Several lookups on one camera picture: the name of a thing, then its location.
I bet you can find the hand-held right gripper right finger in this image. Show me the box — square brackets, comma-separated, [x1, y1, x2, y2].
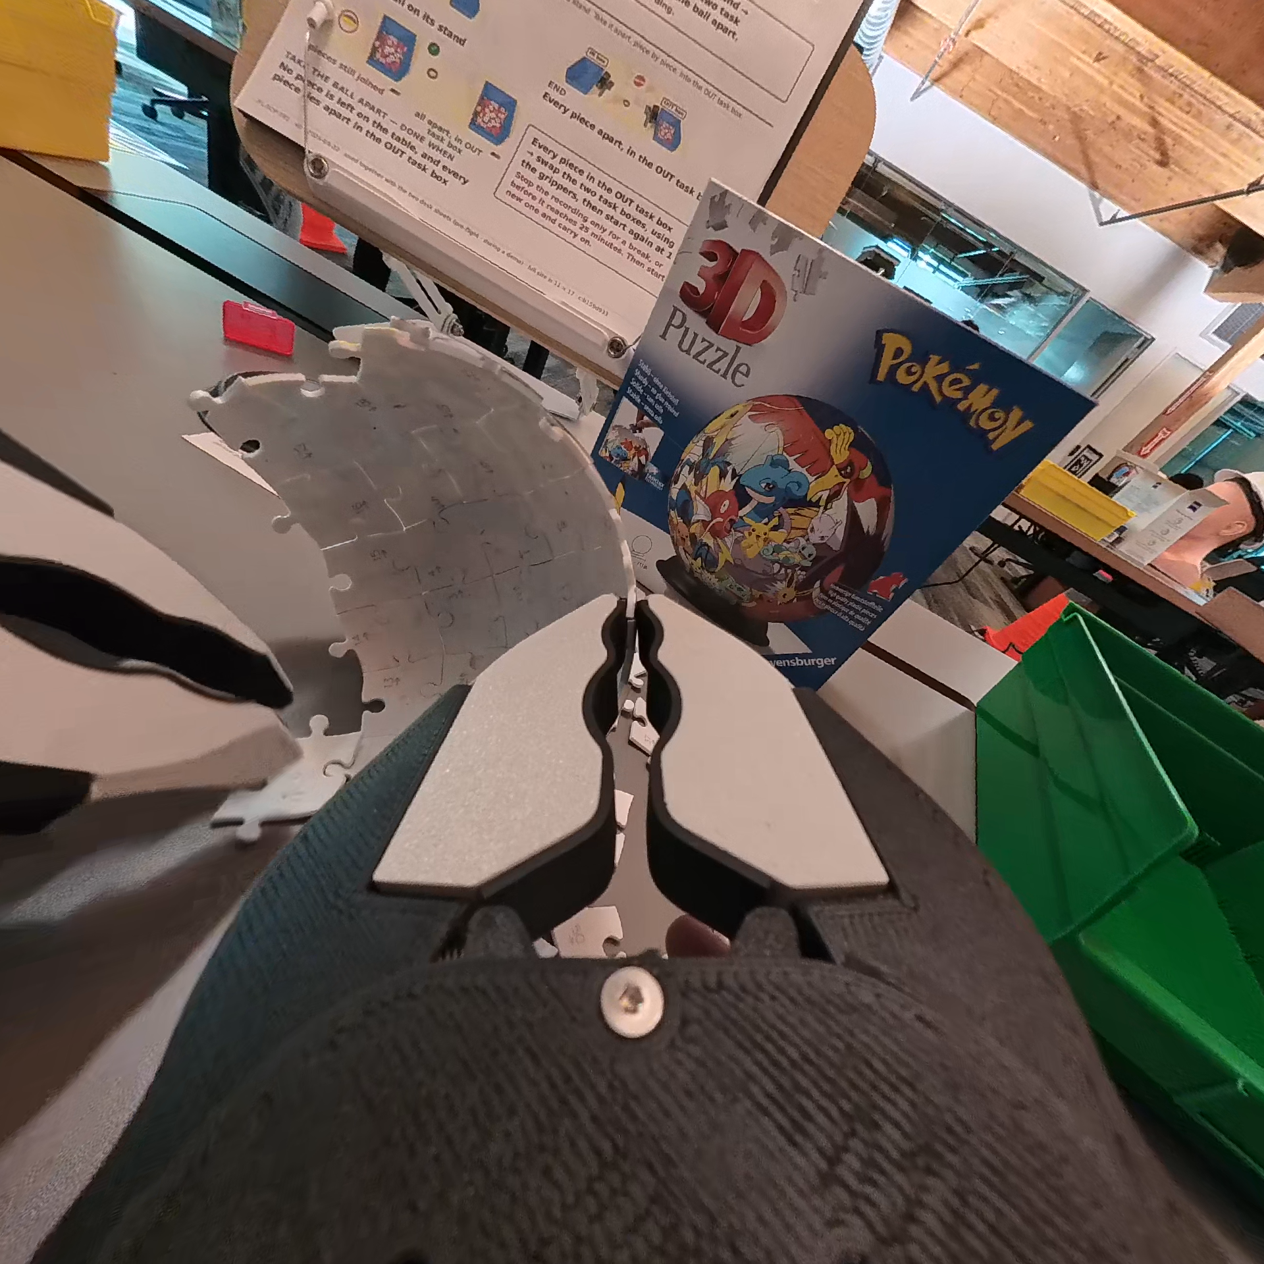
[636, 595, 890, 940]

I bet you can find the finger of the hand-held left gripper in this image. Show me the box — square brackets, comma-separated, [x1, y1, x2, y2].
[0, 621, 303, 836]
[0, 429, 297, 708]

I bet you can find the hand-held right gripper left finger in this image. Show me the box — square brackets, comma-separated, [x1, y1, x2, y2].
[373, 595, 634, 935]

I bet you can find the white puzzle piece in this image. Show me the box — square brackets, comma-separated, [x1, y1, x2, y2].
[210, 712, 362, 842]

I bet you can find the pile of puzzle pieces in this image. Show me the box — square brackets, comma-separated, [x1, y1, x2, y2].
[534, 671, 664, 960]

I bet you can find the partly built puzzle ball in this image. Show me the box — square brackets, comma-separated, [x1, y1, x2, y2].
[187, 317, 642, 737]

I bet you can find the blue puzzle box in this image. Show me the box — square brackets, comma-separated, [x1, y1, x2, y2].
[590, 177, 1100, 692]

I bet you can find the white paper leaflet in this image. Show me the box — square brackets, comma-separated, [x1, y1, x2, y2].
[182, 432, 278, 489]

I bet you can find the small red plastic block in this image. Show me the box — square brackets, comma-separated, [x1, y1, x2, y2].
[222, 299, 297, 355]

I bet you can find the green plastic bin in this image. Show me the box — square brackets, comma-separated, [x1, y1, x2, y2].
[1047, 838, 1264, 1177]
[976, 601, 1264, 949]

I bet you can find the wooden table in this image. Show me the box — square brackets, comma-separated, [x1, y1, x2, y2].
[1002, 488, 1264, 663]

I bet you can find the white board stand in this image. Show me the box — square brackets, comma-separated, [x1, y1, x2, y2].
[395, 251, 594, 421]

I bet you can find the stack of small yellow bins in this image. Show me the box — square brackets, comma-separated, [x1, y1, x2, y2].
[1017, 458, 1138, 540]

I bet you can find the yellow plastic bin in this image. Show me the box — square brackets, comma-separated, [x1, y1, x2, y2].
[0, 0, 123, 162]

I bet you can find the wooden display board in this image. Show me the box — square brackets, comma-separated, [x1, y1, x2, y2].
[232, 0, 879, 382]

